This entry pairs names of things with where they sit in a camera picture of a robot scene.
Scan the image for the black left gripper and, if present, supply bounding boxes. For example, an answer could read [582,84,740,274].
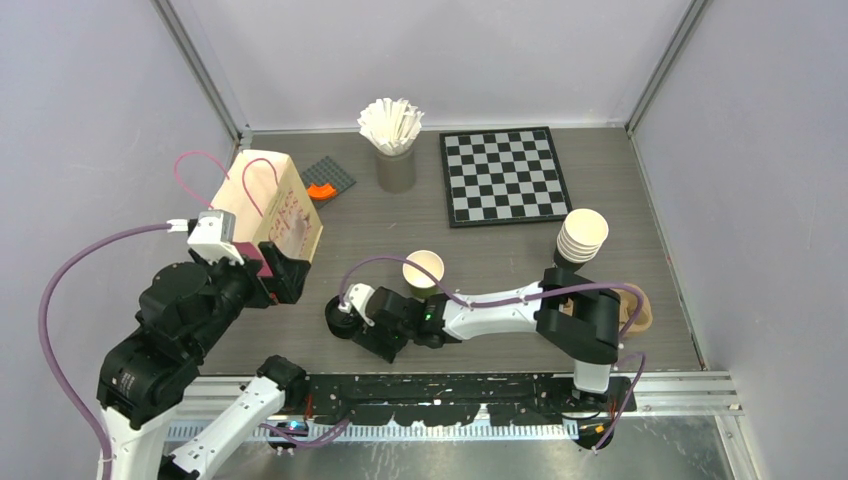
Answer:
[189,237,311,353]

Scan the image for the green paper cup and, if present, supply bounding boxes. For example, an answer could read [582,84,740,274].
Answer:
[402,250,445,300]

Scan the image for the stack of black lids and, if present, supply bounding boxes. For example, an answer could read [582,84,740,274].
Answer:
[324,296,363,339]

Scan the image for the stack of paper cups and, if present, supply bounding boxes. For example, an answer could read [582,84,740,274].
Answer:
[553,208,610,271]

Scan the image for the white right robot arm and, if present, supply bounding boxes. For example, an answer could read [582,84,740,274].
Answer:
[325,268,621,411]

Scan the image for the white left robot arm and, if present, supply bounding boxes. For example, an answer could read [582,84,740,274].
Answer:
[97,242,311,479]

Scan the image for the orange plastic piece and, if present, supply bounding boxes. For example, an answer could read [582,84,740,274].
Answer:
[307,183,338,202]

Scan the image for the grey lego baseplate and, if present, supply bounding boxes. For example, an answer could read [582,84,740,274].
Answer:
[301,156,356,209]

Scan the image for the grey straw holder cup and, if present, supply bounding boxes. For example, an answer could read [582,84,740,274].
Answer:
[375,148,416,194]

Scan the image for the black white chessboard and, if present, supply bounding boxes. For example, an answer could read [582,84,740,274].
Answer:
[439,126,572,228]

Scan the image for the white wrapped straws bundle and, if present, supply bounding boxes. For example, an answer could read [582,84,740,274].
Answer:
[357,97,425,157]

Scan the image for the brown pulp cup carrier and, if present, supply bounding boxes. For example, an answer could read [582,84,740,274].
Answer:
[559,282,653,343]

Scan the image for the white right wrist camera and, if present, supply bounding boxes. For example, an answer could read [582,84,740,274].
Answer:
[338,283,376,327]

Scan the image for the paper gift bag pink handles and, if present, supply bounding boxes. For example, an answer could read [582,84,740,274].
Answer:
[204,149,323,264]

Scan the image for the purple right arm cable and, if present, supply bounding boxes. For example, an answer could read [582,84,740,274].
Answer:
[339,255,647,452]

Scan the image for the aluminium frame rail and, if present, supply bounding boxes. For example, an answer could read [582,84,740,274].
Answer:
[139,370,743,444]

